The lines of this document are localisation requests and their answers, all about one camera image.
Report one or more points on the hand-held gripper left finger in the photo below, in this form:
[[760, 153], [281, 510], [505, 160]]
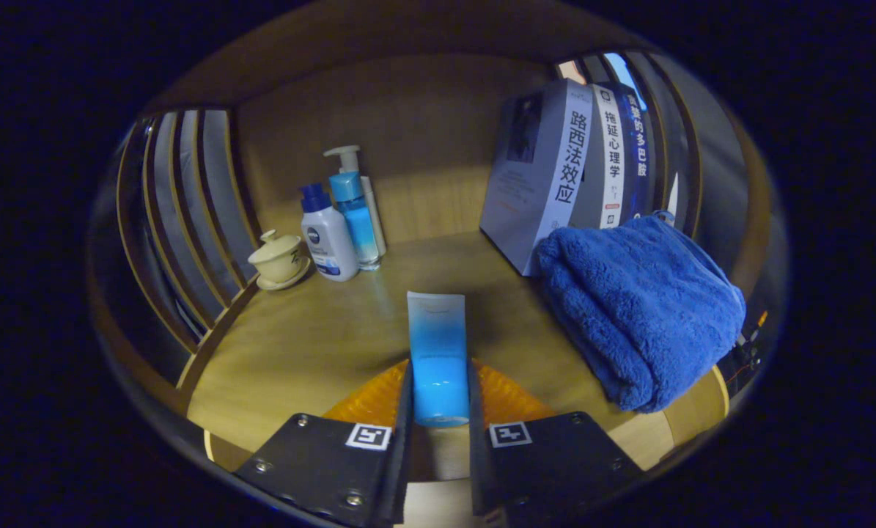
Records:
[[402, 455]]

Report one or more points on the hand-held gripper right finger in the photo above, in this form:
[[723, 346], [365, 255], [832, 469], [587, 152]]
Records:
[[476, 455]]

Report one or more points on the blue cleanser tube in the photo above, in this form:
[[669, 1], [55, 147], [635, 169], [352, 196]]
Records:
[[438, 352]]

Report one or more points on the wooden countertop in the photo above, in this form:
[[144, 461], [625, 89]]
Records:
[[320, 345]]

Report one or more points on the wooden cabinet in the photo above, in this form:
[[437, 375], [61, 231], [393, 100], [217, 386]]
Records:
[[408, 125]]

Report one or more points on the white bottle with blue cap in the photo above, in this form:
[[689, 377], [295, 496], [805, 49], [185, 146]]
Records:
[[328, 242]]

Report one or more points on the blue folded towel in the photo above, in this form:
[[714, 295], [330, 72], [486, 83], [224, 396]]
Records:
[[643, 301]]

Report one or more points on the cream lidded teacup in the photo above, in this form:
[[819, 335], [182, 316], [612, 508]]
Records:
[[280, 257]]

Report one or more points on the slim white tube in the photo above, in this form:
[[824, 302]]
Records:
[[375, 216]]

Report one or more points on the blue pump bottle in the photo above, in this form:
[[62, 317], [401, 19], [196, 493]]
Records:
[[353, 213]]

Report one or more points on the black equipment with orange part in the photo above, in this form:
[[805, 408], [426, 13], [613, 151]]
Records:
[[749, 352]]

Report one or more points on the grey book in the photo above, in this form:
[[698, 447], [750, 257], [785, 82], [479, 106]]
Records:
[[540, 169]]

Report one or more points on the white-spined book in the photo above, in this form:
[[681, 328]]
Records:
[[608, 161]]

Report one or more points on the dark blue book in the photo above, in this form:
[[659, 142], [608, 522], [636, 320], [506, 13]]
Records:
[[635, 147]]

